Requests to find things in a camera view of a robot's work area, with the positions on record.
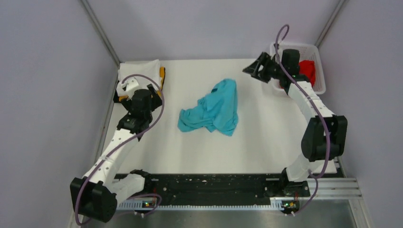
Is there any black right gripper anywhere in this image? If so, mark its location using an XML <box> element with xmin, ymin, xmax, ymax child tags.
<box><xmin>242</xmin><ymin>51</ymin><xmax>285</xmax><ymax>83</ymax></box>

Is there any red t-shirt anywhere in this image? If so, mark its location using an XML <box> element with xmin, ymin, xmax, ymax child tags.
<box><xmin>299</xmin><ymin>60</ymin><xmax>316</xmax><ymax>87</ymax></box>

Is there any aluminium frame post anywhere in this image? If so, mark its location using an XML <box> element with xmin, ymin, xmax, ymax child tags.
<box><xmin>315</xmin><ymin>0</ymin><xmax>349</xmax><ymax>48</ymax></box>
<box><xmin>79</xmin><ymin>0</ymin><xmax>121</xmax><ymax>67</ymax></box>

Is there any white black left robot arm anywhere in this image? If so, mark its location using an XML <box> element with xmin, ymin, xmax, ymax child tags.
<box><xmin>70</xmin><ymin>85</ymin><xmax>165</xmax><ymax>226</ymax></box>

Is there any white plastic laundry basket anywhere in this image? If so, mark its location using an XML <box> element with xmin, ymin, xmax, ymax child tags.
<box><xmin>279</xmin><ymin>41</ymin><xmax>326</xmax><ymax>95</ymax></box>

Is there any yellow folded t-shirt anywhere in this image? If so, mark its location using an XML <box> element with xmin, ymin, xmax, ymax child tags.
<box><xmin>123</xmin><ymin>66</ymin><xmax>165</xmax><ymax>98</ymax></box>

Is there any aluminium rail right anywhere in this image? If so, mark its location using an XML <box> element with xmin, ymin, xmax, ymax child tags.
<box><xmin>270</xmin><ymin>178</ymin><xmax>363</xmax><ymax>200</ymax></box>

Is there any aluminium frame post left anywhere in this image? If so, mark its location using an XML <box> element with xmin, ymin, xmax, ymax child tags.
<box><xmin>79</xmin><ymin>0</ymin><xmax>121</xmax><ymax>67</ymax></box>

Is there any white cable duct strip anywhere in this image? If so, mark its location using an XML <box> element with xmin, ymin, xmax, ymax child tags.
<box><xmin>116</xmin><ymin>199</ymin><xmax>284</xmax><ymax>211</ymax></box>

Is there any white folded t-shirt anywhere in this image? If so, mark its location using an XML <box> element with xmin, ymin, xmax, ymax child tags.
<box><xmin>116</xmin><ymin>59</ymin><xmax>162</xmax><ymax>96</ymax></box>

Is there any black folded t-shirt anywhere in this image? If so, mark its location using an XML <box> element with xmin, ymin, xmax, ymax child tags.
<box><xmin>113</xmin><ymin>92</ymin><xmax>127</xmax><ymax>103</ymax></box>

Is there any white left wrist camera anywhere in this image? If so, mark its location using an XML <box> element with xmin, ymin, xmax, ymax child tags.
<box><xmin>121</xmin><ymin>78</ymin><xmax>141</xmax><ymax>93</ymax></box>

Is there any turquoise t-shirt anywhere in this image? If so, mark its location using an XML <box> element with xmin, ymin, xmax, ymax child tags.
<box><xmin>177</xmin><ymin>78</ymin><xmax>239</xmax><ymax>136</ymax></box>

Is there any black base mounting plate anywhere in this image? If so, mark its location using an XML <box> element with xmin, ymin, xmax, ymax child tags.
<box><xmin>139</xmin><ymin>174</ymin><xmax>310</xmax><ymax>206</ymax></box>

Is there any aluminium frame post right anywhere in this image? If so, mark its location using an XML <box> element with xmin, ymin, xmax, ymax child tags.
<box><xmin>315</xmin><ymin>0</ymin><xmax>349</xmax><ymax>48</ymax></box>

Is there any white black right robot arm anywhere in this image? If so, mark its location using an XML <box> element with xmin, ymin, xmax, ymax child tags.
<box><xmin>242</xmin><ymin>49</ymin><xmax>347</xmax><ymax>196</ymax></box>

